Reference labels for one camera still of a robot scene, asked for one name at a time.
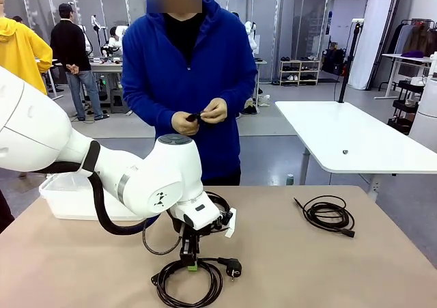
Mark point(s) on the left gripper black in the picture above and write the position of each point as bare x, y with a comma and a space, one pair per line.
189, 234

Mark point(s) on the person's left forearm blue sleeve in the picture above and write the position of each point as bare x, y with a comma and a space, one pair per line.
240, 96

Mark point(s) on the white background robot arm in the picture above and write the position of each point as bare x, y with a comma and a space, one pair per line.
252, 38

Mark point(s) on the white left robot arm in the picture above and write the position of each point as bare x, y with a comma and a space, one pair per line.
34, 127

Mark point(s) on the person's right forearm blue sleeve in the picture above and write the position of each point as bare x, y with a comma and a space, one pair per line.
147, 106

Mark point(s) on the person's right hand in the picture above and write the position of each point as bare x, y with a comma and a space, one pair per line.
184, 125

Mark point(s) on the person's left hand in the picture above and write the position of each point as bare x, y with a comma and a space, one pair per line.
216, 111

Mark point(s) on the small grey cylinder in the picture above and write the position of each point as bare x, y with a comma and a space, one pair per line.
289, 179

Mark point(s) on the clear plastic storage container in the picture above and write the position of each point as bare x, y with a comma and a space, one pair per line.
68, 202

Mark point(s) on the grey step stool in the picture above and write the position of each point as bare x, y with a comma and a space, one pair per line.
116, 103

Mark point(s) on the person in blue hoodie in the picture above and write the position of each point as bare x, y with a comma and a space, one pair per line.
205, 65

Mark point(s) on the large white table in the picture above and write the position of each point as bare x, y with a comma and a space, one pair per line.
341, 127

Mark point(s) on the background workbench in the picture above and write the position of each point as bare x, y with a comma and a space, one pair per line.
106, 67

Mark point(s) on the wooden shoe rack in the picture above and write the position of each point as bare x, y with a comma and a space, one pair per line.
300, 72

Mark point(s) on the black equipment cases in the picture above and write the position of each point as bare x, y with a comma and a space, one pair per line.
333, 60

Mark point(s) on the person in black jacket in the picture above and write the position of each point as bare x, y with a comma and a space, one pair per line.
68, 45

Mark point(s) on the black tripod pole stand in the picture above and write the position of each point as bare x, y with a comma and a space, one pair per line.
348, 65

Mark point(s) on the black utility cart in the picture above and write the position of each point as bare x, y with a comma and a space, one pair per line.
406, 106

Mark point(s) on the person in yellow hoodie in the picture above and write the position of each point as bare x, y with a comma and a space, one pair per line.
20, 48

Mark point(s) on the large white cylinder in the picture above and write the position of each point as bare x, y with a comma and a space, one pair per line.
426, 116

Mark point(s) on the white folding partition panels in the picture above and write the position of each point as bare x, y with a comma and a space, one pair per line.
372, 31

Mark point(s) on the white desk with thin legs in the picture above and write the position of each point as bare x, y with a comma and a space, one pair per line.
409, 59

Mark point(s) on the purple cloth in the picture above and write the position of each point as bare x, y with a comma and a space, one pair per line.
414, 53

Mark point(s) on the clothes rack with garments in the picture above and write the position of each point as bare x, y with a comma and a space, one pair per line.
416, 38

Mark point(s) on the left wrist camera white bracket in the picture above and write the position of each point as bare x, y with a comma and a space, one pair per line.
231, 231

